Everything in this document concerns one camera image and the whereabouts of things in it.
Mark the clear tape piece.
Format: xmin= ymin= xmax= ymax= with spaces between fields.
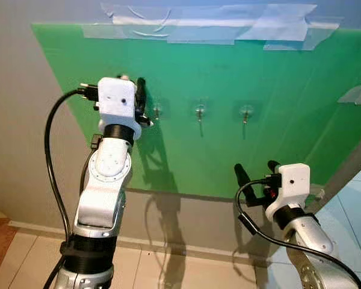
xmin=338 ymin=79 xmax=361 ymax=106
xmin=310 ymin=184 xmax=327 ymax=202

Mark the long clear tape strip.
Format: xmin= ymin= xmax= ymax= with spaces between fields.
xmin=81 ymin=3 xmax=341 ymax=52

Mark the clear adhesive wall hook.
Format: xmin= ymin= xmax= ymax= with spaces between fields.
xmin=238 ymin=102 xmax=255 ymax=127
xmin=191 ymin=101 xmax=208 ymax=124
xmin=150 ymin=99 xmax=165 ymax=124

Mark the green wall board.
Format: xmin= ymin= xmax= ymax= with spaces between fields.
xmin=30 ymin=21 xmax=361 ymax=199

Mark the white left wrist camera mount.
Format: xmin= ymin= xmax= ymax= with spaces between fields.
xmin=96 ymin=77 xmax=143 ymax=140

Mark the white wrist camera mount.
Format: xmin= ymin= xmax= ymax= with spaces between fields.
xmin=265 ymin=163 xmax=312 ymax=220
xmin=96 ymin=77 xmax=143 ymax=140

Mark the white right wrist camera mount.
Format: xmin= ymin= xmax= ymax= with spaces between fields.
xmin=265 ymin=163 xmax=312 ymax=220

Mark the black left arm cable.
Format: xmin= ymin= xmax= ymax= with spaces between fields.
xmin=44 ymin=84 xmax=100 ymax=289

